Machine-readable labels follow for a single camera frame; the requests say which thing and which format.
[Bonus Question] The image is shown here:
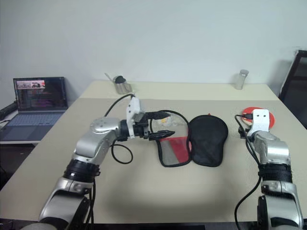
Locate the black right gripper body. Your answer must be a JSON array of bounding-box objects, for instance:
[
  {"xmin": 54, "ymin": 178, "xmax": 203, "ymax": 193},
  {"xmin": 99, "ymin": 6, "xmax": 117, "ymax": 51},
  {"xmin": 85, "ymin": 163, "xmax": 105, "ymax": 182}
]
[{"xmin": 238, "ymin": 127, "xmax": 249, "ymax": 140}]

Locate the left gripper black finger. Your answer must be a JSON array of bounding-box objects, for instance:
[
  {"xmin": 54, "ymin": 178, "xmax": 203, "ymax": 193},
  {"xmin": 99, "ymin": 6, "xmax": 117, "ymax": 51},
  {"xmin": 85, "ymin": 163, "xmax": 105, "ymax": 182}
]
[
  {"xmin": 148, "ymin": 130, "xmax": 176, "ymax": 141},
  {"xmin": 143, "ymin": 111, "xmax": 169, "ymax": 121}
]

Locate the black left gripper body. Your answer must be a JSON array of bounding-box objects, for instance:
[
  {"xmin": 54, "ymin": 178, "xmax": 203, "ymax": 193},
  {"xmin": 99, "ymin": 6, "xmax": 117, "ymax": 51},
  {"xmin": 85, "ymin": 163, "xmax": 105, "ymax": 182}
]
[{"xmin": 133, "ymin": 118, "xmax": 151, "ymax": 141}]

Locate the small white object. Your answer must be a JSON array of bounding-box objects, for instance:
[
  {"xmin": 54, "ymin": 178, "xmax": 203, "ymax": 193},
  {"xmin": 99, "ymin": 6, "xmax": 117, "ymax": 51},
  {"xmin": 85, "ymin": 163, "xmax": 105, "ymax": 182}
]
[{"xmin": 153, "ymin": 112, "xmax": 186, "ymax": 128}]

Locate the red table tennis paddle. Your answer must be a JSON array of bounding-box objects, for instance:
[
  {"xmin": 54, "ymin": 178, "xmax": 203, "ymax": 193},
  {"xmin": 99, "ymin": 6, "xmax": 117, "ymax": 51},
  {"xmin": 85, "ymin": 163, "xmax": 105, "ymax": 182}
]
[{"xmin": 241, "ymin": 106, "xmax": 276, "ymax": 131}]

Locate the black mesh paddle case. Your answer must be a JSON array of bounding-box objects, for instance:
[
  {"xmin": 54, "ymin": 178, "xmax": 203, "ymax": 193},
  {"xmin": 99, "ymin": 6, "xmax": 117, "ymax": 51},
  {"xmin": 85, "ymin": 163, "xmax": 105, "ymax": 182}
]
[{"xmin": 150, "ymin": 109, "xmax": 229, "ymax": 168}]

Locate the steel milk pitcher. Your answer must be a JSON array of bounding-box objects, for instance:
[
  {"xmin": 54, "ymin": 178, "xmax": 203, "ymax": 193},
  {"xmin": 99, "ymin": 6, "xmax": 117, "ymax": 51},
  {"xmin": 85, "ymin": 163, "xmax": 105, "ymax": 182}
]
[{"xmin": 114, "ymin": 77, "xmax": 134, "ymax": 95}]

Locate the clear jar with lid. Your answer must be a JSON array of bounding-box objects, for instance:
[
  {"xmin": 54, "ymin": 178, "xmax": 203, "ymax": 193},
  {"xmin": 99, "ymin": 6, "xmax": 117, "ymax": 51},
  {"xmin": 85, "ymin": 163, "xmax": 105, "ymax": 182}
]
[{"xmin": 234, "ymin": 69, "xmax": 250, "ymax": 91}]

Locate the black office chair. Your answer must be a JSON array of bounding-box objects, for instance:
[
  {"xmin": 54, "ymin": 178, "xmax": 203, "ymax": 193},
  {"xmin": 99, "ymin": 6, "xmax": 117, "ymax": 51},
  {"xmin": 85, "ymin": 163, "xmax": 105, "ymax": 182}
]
[{"xmin": 278, "ymin": 49, "xmax": 307, "ymax": 130}]

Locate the open grey laptop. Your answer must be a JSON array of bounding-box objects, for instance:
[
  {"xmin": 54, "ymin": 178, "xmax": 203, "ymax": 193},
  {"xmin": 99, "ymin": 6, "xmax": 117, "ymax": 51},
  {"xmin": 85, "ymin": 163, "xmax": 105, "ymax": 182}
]
[{"xmin": 0, "ymin": 76, "xmax": 69, "ymax": 142}]

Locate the black bar device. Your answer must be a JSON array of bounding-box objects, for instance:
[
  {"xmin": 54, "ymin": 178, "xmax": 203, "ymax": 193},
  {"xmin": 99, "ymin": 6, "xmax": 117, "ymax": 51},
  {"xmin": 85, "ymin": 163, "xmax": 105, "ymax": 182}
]
[{"xmin": 0, "ymin": 101, "xmax": 18, "ymax": 121}]

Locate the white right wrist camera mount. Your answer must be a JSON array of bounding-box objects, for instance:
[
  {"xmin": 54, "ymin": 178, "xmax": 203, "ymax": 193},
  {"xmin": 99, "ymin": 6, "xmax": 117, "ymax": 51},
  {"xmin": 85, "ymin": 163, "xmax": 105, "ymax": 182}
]
[{"xmin": 247, "ymin": 109, "xmax": 271, "ymax": 138}]

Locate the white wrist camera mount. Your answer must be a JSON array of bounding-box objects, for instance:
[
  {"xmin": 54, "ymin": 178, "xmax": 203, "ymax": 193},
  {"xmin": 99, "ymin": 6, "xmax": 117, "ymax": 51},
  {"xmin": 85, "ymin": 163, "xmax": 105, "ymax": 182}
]
[
  {"xmin": 126, "ymin": 96, "xmax": 146, "ymax": 139},
  {"xmin": 247, "ymin": 109, "xmax": 271, "ymax": 138}
]

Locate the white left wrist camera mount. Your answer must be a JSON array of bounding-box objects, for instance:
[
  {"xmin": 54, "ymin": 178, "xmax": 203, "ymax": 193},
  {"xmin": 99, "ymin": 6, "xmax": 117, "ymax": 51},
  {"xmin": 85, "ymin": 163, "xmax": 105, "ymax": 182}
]
[{"xmin": 126, "ymin": 96, "xmax": 146, "ymax": 139}]

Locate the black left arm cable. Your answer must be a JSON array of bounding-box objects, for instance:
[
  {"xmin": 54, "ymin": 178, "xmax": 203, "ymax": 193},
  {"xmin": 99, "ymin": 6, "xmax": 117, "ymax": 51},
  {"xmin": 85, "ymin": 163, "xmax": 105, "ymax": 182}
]
[{"xmin": 85, "ymin": 93, "xmax": 136, "ymax": 226}]

